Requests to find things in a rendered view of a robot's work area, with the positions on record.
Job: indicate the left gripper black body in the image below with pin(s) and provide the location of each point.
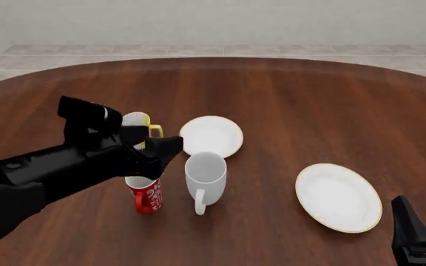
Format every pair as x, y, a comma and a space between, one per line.
142, 164

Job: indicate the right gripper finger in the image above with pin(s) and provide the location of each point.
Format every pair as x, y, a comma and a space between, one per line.
410, 224

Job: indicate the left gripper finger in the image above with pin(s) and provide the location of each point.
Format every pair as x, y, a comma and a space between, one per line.
135, 134
166, 147

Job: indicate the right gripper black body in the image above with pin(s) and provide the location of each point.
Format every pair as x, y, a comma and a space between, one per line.
424, 257

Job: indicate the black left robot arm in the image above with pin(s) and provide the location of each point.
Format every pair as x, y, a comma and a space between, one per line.
32, 177

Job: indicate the yellow mug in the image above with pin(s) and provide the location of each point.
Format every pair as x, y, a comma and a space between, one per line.
139, 119

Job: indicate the red patterned mug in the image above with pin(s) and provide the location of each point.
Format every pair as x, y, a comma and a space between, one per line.
150, 194

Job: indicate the white plate with gold rim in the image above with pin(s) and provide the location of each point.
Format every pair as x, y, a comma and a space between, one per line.
213, 135
338, 198

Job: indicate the white mug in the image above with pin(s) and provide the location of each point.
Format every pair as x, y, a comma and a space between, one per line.
205, 183

